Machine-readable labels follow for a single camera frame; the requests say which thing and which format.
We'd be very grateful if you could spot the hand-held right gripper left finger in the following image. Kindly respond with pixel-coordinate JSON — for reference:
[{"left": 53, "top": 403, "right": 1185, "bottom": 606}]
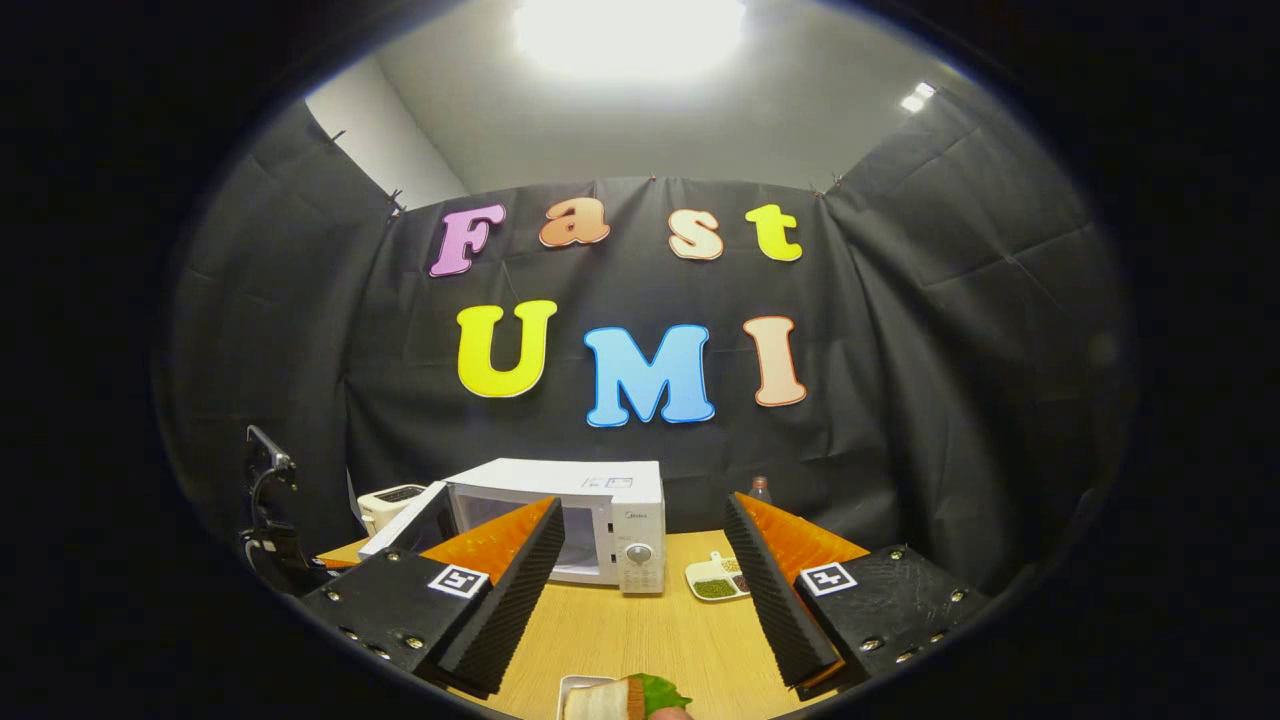
[{"left": 297, "top": 497, "right": 566, "bottom": 699}]

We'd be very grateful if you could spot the bread and lettuce sandwich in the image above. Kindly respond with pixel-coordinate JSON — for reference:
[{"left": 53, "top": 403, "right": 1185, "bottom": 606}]
[{"left": 563, "top": 673, "right": 693, "bottom": 720}]

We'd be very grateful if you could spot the divided white dish of beans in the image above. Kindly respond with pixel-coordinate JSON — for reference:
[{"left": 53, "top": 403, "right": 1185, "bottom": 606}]
[{"left": 684, "top": 551, "right": 751, "bottom": 602}]

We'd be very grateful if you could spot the small white tray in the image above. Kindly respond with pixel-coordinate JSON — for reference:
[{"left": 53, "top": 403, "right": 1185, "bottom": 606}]
[{"left": 556, "top": 675, "right": 616, "bottom": 720}]

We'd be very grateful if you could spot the white toaster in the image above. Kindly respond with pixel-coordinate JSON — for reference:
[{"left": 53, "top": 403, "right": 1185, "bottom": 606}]
[{"left": 357, "top": 484, "right": 429, "bottom": 536}]

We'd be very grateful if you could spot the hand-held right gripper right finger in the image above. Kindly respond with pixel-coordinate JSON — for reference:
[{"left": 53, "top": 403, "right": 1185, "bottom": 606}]
[{"left": 725, "top": 492, "right": 991, "bottom": 701}]

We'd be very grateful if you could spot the white microwave oven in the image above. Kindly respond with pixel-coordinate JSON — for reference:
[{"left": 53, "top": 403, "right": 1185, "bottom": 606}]
[{"left": 358, "top": 458, "right": 668, "bottom": 596}]

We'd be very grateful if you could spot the large ceiling light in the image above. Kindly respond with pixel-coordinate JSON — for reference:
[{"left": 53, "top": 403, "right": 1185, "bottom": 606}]
[{"left": 515, "top": 0, "right": 746, "bottom": 81}]

